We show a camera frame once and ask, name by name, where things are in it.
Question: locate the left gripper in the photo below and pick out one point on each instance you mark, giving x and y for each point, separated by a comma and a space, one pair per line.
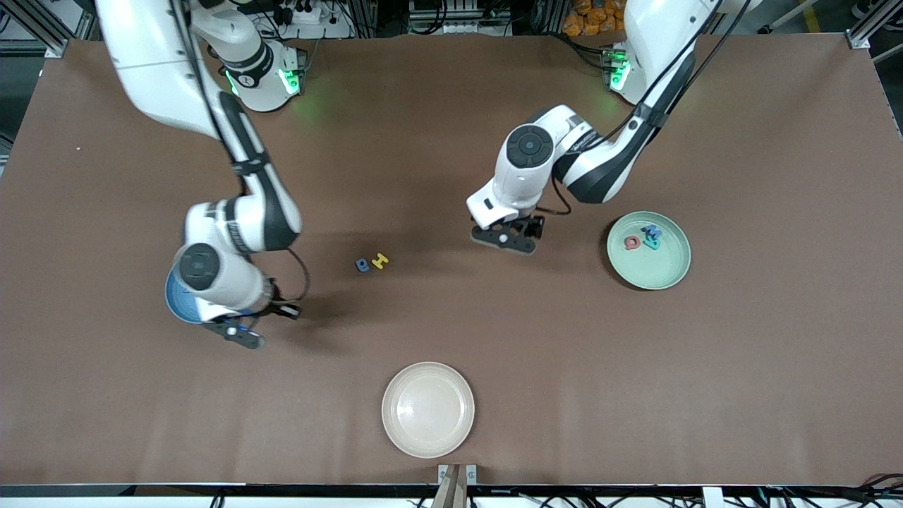
530, 226

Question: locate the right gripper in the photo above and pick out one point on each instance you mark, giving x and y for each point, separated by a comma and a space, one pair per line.
281, 308

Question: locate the red foam letter Q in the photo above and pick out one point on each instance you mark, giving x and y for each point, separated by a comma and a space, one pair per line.
627, 243

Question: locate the yellow foam letter H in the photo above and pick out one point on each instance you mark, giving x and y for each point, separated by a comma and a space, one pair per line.
380, 261

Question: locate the blue foam letter M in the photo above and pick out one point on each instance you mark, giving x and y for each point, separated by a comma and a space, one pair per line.
652, 231

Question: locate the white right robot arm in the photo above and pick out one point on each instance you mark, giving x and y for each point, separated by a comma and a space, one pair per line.
155, 63

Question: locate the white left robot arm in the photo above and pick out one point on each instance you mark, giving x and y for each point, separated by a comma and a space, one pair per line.
529, 176

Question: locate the blue foam letter a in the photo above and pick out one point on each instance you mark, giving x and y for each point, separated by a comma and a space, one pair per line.
362, 265

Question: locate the blue plate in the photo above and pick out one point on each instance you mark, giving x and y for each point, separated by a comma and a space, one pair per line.
176, 303

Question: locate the pale green plate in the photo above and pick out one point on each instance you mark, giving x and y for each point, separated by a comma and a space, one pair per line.
656, 271

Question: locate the beige plate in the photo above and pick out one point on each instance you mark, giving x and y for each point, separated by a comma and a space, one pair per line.
428, 409

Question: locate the brown table cover sheet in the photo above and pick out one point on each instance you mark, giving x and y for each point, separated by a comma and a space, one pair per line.
635, 388

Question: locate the orange packaged items pile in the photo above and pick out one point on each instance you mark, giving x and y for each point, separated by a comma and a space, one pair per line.
596, 21

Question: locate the white socket strip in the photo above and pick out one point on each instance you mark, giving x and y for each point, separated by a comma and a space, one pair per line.
451, 28

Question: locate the white power strip with plugs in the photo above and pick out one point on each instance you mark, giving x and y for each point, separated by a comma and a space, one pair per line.
310, 29

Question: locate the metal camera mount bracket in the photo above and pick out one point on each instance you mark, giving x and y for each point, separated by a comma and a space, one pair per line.
457, 476

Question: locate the aluminium frame profile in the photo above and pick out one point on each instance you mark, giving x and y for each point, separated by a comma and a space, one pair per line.
864, 32
60, 39

